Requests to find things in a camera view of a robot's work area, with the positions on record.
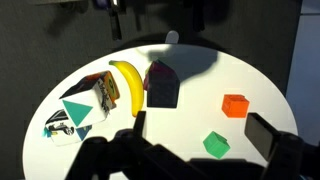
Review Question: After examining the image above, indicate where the large cube with teal triangle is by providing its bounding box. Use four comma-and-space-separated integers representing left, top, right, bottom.
59, 70, 121, 128

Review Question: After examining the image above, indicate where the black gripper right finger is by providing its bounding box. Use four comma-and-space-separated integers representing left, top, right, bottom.
243, 112, 282, 162

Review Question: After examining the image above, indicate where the small printed white cube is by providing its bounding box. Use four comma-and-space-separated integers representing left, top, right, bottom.
42, 109, 94, 147

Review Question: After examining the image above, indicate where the orange block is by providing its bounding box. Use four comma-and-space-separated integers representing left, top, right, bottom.
221, 94, 251, 119

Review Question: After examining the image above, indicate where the yellow banana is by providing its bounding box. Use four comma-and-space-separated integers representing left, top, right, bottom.
108, 60, 145, 118

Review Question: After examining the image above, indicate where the green block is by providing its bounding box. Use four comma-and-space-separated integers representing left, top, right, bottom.
202, 130, 231, 160

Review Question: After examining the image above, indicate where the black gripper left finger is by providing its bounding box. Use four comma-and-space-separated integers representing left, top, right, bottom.
132, 110, 148, 138

